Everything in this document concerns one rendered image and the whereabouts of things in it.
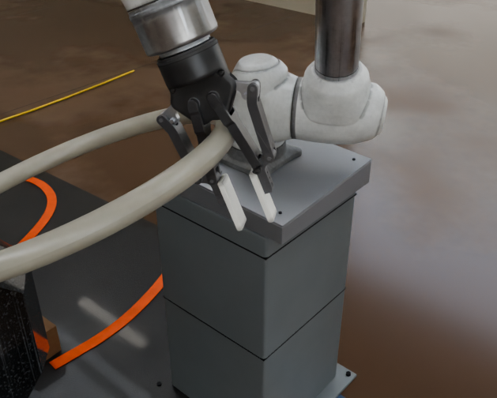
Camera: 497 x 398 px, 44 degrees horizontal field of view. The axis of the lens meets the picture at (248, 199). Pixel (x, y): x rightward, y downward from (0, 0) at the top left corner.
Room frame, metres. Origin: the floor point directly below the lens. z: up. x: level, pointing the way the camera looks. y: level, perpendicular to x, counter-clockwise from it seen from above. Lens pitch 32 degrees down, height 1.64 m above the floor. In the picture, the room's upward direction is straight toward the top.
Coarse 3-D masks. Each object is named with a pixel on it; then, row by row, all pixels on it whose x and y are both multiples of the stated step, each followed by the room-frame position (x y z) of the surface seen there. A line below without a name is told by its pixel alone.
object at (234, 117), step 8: (208, 96) 0.67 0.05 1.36; (216, 96) 0.67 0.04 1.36; (216, 104) 0.66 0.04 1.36; (216, 112) 0.66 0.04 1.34; (224, 112) 0.66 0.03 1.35; (232, 112) 0.68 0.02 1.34; (224, 120) 0.66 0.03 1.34; (232, 120) 0.66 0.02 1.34; (240, 120) 0.68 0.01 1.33; (232, 128) 0.66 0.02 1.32; (240, 128) 0.67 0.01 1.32; (232, 136) 0.66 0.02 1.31; (240, 136) 0.66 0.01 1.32; (248, 136) 0.68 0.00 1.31; (240, 144) 0.66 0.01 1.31; (248, 144) 0.66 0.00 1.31; (248, 152) 0.66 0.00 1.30; (256, 152) 0.66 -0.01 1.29; (248, 160) 0.66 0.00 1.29; (256, 160) 0.65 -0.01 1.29; (256, 168) 0.65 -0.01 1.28
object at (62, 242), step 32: (128, 128) 0.92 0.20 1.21; (160, 128) 0.90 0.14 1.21; (224, 128) 0.67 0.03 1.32; (32, 160) 0.89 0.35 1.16; (64, 160) 0.91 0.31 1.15; (192, 160) 0.59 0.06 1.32; (0, 192) 0.84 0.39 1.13; (128, 192) 0.54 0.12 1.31; (160, 192) 0.54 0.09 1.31; (64, 224) 0.50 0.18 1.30; (96, 224) 0.50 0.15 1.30; (128, 224) 0.51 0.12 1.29; (0, 256) 0.48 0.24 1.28; (32, 256) 0.47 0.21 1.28; (64, 256) 0.48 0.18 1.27
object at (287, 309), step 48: (192, 240) 1.34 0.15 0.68; (240, 240) 1.23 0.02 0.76; (288, 240) 1.24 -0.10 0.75; (336, 240) 1.41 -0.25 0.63; (192, 288) 1.35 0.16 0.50; (240, 288) 1.23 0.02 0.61; (288, 288) 1.25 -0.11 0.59; (336, 288) 1.43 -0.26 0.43; (192, 336) 1.36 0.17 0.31; (240, 336) 1.23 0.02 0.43; (288, 336) 1.26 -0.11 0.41; (336, 336) 1.45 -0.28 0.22; (192, 384) 1.37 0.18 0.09; (240, 384) 1.23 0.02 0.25; (288, 384) 1.27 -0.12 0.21; (336, 384) 1.44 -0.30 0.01
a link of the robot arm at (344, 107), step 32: (320, 0) 1.28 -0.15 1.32; (352, 0) 1.26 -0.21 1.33; (320, 32) 1.30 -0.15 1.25; (352, 32) 1.29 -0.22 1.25; (320, 64) 1.33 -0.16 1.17; (352, 64) 1.31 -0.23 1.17; (320, 96) 1.31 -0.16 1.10; (352, 96) 1.31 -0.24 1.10; (384, 96) 1.36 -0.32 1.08; (320, 128) 1.33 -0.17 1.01; (352, 128) 1.32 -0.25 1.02
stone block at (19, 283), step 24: (0, 240) 1.40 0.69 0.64; (0, 288) 1.20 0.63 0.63; (24, 288) 1.27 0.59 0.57; (0, 312) 1.19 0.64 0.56; (24, 312) 1.24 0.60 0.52; (0, 336) 1.18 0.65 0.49; (24, 336) 1.23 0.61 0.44; (0, 360) 1.17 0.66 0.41; (24, 360) 1.21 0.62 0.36; (0, 384) 1.15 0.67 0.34; (24, 384) 1.20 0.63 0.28
